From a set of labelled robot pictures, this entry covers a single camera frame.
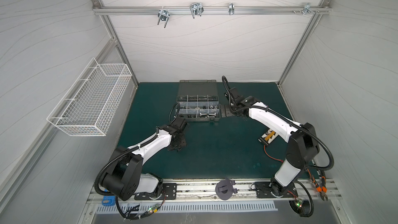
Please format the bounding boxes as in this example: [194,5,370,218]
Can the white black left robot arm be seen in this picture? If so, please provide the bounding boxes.
[94,117,187,201]

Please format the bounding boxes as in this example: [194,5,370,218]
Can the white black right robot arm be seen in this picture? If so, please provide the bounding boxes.
[224,85,335,198]

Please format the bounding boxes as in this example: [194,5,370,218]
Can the grey plastic organizer box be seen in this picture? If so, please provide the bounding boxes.
[176,80,221,122]

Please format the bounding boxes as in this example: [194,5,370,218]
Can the black round cap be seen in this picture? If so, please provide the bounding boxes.
[215,178,238,201]

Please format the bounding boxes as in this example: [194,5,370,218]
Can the blue tape dispenser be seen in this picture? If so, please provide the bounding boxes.
[101,196,116,206]

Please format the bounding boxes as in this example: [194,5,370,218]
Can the metal u-bolt clamp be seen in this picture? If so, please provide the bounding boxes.
[189,2,204,19]
[157,9,170,28]

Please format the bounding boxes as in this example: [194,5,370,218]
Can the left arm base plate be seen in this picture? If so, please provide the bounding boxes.
[134,183,177,201]

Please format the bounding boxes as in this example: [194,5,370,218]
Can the red black wire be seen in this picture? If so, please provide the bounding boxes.
[263,144,285,163]

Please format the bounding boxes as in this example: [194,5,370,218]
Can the white slotted cable duct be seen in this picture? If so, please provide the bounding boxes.
[95,200,278,214]

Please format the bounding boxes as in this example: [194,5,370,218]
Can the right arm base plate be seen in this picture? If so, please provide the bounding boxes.
[250,180,299,199]

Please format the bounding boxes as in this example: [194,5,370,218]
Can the white wire basket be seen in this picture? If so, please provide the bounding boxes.
[47,58,132,136]

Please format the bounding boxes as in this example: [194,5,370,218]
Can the metal bracket clip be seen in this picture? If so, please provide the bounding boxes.
[229,3,235,16]

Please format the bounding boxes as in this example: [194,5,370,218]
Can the aluminium crossbar rail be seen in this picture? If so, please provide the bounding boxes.
[93,5,332,16]

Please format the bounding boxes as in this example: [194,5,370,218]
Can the metal bracket with screws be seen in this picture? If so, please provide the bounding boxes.
[292,3,320,16]

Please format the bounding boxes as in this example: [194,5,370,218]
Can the orange handled pliers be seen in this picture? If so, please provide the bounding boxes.
[307,169,328,201]

